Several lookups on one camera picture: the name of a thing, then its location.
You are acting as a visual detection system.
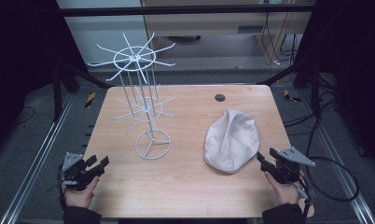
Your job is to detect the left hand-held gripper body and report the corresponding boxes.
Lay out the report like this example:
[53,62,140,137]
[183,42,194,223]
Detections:
[60,151,100,191]

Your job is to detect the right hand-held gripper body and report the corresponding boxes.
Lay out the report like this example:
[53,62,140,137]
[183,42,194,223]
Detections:
[269,146,317,185]

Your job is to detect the beige cap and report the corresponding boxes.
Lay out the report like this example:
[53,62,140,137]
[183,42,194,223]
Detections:
[203,108,260,175]

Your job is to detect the white wire hat rack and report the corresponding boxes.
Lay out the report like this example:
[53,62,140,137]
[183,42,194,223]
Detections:
[87,32,179,161]

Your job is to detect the person's left hand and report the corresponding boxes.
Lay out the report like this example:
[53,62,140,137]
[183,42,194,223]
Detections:
[61,175,101,209]

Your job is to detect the person's right hand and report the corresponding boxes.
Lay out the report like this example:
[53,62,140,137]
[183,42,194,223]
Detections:
[263,170,305,207]

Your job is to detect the yellow black tape strip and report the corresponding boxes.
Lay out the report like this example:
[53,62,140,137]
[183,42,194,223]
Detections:
[283,89,302,104]
[84,91,97,109]

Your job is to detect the black metal stand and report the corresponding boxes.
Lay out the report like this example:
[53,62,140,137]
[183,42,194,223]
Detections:
[265,60,322,119]
[50,60,115,123]

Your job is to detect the dark curtain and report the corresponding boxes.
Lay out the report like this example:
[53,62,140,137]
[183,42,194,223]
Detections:
[292,0,375,172]
[0,0,90,157]

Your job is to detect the white cabinet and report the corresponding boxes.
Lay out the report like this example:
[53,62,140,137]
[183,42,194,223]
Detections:
[55,0,150,65]

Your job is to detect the wooden office desk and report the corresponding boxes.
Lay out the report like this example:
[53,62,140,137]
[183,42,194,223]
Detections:
[140,0,317,65]

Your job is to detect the grey cable plug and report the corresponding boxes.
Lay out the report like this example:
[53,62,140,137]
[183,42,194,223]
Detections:
[295,186,311,201]

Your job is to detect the aluminium floor rail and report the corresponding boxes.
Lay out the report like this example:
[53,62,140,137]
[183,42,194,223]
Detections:
[299,88,375,224]
[0,92,76,224]

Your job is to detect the black floor cables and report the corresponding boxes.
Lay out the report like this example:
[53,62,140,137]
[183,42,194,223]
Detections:
[283,74,340,138]

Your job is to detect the black looped gripper cable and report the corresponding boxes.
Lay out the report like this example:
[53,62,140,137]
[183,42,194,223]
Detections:
[304,118,361,203]

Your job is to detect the thin floor cable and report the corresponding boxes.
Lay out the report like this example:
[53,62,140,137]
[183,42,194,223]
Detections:
[13,105,36,126]

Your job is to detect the hanging desk cables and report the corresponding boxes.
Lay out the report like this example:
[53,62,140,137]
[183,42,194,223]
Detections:
[260,11,299,66]

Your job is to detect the black horizontal frame bar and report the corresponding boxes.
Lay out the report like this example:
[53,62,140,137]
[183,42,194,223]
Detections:
[58,4,317,18]

